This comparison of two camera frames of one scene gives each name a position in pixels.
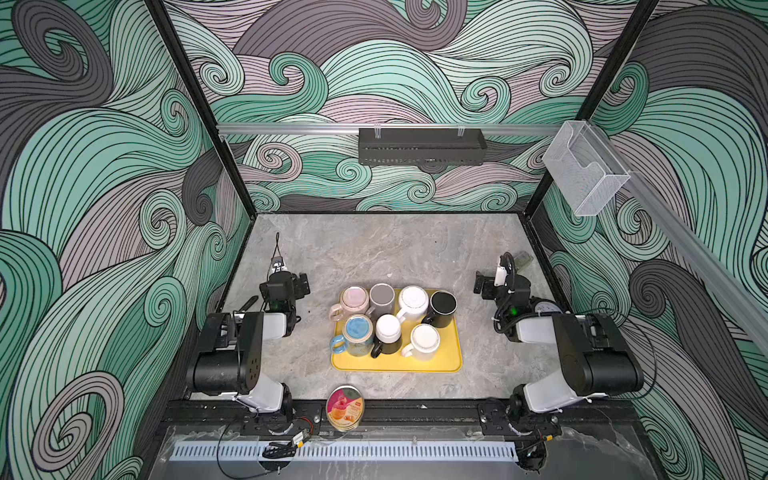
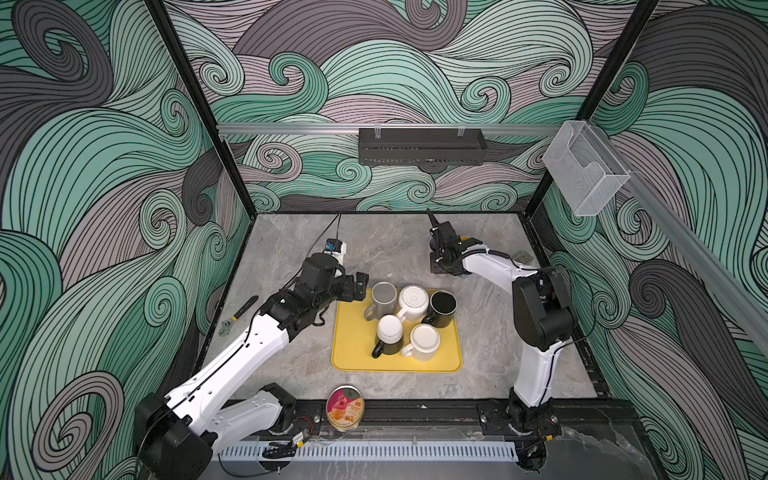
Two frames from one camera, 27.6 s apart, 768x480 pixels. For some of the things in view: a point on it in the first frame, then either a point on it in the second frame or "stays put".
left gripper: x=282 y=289 → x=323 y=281
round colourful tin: x=345 y=407 stays put
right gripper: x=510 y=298 → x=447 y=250
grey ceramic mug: x=382 y=297 stays put
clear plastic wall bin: x=585 y=171 stays put
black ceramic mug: x=442 y=305 stays put
